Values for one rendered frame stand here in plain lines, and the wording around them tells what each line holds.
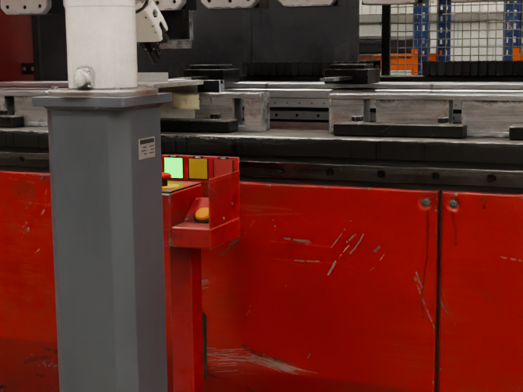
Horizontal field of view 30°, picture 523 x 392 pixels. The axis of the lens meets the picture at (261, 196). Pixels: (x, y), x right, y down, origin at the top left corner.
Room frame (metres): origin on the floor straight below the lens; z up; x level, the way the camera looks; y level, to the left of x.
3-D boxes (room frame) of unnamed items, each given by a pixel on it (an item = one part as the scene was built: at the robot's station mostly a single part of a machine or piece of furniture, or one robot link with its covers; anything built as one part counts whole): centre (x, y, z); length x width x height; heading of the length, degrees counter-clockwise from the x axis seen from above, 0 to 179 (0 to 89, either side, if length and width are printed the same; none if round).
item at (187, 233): (2.12, 0.17, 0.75); 0.20 x 0.16 x 0.18; 68
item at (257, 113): (2.49, 0.17, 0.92); 0.39 x 0.06 x 0.10; 67
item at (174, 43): (2.52, 0.22, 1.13); 0.10 x 0.02 x 0.10; 67
